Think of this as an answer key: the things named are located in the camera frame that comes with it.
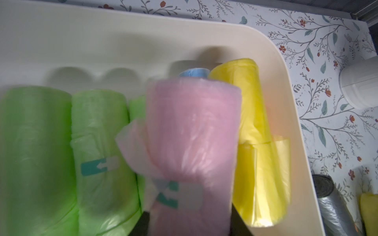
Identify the pink roll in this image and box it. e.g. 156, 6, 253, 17
116, 78, 242, 236

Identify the white blue labelled roll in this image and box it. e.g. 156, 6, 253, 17
178, 68, 210, 79

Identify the white plastic storage box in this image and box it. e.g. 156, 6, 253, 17
1, 1, 324, 236

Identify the white pen cup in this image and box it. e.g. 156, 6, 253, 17
339, 56, 378, 110

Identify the yellow roll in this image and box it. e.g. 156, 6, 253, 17
360, 192, 378, 236
209, 59, 291, 228

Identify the light green roll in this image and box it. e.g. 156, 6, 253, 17
1, 86, 78, 236
71, 89, 141, 236

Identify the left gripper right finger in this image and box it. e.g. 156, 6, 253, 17
230, 205, 253, 236

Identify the grey trash bag roll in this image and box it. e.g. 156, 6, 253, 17
312, 174, 362, 236

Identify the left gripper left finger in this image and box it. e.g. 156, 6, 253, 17
129, 211, 150, 236

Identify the floral table mat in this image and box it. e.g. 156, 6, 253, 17
44, 0, 378, 236

